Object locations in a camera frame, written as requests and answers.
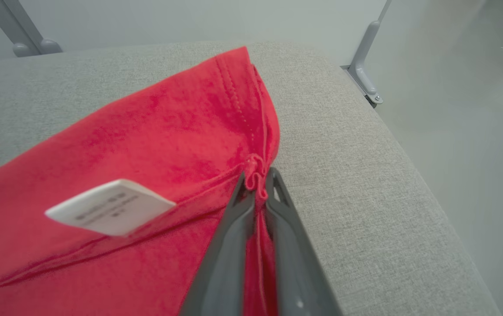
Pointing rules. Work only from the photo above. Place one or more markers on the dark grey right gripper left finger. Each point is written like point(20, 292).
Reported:
point(229, 263)

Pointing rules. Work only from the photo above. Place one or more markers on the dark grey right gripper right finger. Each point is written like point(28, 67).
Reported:
point(295, 272)

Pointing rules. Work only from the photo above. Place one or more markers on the red and white garment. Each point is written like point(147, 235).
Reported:
point(124, 145)

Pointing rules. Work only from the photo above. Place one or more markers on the grey metal partition post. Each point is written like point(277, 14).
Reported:
point(25, 49)
point(368, 39)
point(50, 46)

